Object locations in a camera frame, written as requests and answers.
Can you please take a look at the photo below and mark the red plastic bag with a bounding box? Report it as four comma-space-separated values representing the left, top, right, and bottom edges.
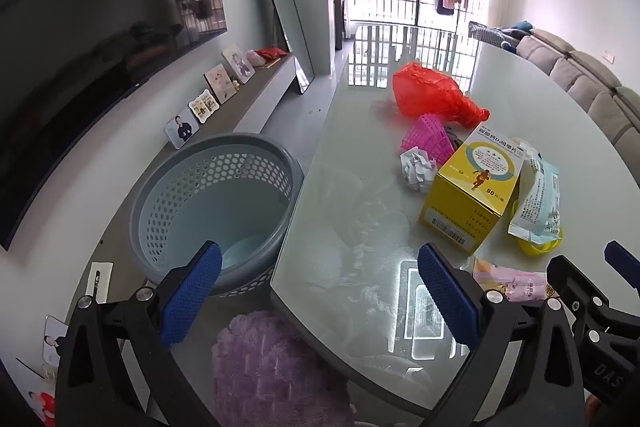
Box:
392, 62, 491, 128

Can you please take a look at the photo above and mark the checkered cloth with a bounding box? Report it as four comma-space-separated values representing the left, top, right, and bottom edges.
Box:
468, 21, 523, 52

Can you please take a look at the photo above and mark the grey perforated plastic basket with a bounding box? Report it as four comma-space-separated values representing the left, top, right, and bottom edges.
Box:
129, 133, 306, 298

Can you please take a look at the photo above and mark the white paper ball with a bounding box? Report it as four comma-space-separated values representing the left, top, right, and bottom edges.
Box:
399, 146, 438, 192

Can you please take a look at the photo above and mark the photo frame with dark suit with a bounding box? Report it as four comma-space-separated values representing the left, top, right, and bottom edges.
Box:
165, 108, 201, 144

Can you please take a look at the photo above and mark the tilted child photo frame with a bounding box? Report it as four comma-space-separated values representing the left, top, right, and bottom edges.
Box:
221, 45, 256, 84

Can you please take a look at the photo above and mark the white blue snack packet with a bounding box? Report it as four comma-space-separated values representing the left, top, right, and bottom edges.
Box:
507, 138, 563, 245

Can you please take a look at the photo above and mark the purple fluffy stool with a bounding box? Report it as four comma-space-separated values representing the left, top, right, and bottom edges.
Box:
210, 311, 353, 427

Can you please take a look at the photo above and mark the pink snack packet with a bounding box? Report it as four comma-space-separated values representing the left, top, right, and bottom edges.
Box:
472, 257, 548, 303

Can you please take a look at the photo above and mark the small photo card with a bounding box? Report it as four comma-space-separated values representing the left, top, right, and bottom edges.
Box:
42, 315, 69, 365

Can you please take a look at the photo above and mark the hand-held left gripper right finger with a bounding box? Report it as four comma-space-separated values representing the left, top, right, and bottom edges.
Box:
416, 242, 586, 427

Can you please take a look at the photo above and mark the yellow plastic lid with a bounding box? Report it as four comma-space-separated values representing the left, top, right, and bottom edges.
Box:
510, 199, 565, 255

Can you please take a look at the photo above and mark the beige sofa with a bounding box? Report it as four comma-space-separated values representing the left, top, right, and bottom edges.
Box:
515, 28, 640, 168

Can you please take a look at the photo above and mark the square baby photo frame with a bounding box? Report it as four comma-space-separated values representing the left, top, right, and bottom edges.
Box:
203, 63, 238, 105

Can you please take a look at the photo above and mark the pink plastic shuttlecock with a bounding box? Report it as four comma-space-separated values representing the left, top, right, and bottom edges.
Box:
400, 113, 458, 156

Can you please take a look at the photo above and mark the photo card with red figure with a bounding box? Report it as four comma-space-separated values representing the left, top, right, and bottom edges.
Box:
17, 357, 57, 427

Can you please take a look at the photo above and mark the yellow cardboard box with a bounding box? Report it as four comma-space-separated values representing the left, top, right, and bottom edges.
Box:
419, 124, 525, 257

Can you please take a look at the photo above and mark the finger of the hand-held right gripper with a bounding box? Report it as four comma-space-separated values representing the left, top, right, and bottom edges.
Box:
603, 240, 640, 308
546, 256, 613, 333

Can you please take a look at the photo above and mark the long television cabinet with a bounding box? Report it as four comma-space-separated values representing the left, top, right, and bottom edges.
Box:
65, 53, 300, 358

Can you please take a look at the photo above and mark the tall standing mirror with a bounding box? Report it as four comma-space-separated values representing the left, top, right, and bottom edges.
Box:
249, 0, 316, 95

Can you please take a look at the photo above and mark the scalloped white photo frame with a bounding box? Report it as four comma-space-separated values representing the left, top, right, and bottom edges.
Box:
187, 89, 221, 124

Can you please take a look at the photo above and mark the black wall television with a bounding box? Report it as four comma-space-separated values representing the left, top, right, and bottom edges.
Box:
0, 0, 228, 253

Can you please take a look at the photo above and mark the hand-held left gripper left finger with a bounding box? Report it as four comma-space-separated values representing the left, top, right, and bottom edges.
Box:
54, 241, 223, 427

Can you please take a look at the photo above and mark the white wall socket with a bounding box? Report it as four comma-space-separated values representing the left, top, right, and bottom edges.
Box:
86, 261, 115, 305

